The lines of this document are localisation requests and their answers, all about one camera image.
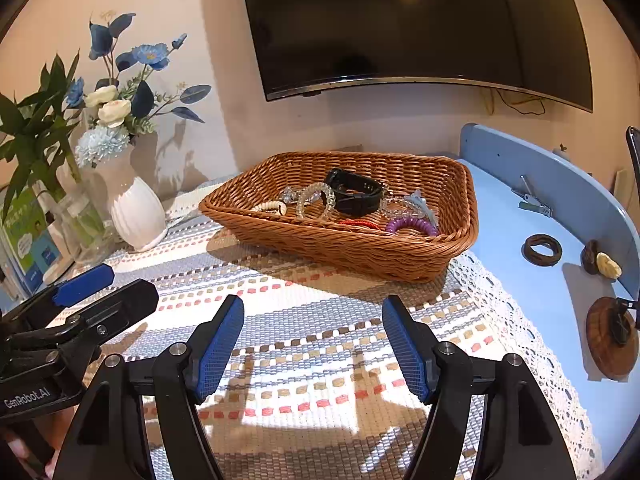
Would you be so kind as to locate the person's left hand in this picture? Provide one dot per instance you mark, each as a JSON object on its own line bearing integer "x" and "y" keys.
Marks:
{"x": 14, "y": 450}

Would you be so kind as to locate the brown wicker basket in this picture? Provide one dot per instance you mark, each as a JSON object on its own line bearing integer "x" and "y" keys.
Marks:
{"x": 350, "y": 255}

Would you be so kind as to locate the round wooden stand base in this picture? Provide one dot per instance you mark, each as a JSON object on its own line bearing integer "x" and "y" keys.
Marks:
{"x": 602, "y": 355}

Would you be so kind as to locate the blue and green printed box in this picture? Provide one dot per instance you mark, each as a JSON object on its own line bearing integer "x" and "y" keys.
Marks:
{"x": 25, "y": 240}

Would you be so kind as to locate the woven striped table cloth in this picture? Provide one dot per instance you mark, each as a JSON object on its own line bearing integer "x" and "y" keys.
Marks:
{"x": 525, "y": 360}

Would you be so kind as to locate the green leafy plant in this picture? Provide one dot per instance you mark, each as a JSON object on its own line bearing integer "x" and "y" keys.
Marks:
{"x": 35, "y": 130}

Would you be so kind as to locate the black flat screen television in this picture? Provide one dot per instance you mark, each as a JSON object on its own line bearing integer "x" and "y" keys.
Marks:
{"x": 410, "y": 20}

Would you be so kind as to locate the blue and white flower bouquet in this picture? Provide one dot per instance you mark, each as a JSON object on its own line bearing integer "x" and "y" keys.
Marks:
{"x": 120, "y": 105}

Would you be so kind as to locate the small cream carved piece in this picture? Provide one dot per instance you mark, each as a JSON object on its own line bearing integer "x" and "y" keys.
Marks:
{"x": 609, "y": 265}

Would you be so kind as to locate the clear glass vase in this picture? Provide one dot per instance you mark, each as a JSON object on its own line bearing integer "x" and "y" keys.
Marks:
{"x": 82, "y": 225}

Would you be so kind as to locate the black stand pole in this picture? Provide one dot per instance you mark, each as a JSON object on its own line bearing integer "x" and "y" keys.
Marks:
{"x": 622, "y": 322}

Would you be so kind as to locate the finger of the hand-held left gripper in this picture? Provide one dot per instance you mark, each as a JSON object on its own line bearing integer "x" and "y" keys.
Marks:
{"x": 82, "y": 282}
{"x": 125, "y": 297}

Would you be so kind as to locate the grey blue hair clip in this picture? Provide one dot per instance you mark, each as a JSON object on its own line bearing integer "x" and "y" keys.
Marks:
{"x": 422, "y": 206}

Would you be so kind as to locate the small dark brown nut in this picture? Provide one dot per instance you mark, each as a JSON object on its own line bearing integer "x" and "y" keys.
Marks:
{"x": 590, "y": 257}

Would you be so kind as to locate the small metal clip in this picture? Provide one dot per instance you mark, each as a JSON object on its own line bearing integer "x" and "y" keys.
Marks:
{"x": 532, "y": 202}

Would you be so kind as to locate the striped woven table mat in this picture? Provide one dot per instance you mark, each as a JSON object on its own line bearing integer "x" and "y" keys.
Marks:
{"x": 300, "y": 340}

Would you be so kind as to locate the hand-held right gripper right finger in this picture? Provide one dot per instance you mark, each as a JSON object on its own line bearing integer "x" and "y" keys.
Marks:
{"x": 407, "y": 352}

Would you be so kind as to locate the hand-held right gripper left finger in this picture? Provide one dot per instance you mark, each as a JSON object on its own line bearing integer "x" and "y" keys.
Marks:
{"x": 215, "y": 355}

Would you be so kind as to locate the black watch band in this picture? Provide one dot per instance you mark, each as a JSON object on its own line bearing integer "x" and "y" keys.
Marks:
{"x": 352, "y": 200}

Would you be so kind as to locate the white ribbed ceramic vase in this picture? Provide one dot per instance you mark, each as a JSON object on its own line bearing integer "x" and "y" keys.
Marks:
{"x": 137, "y": 210}

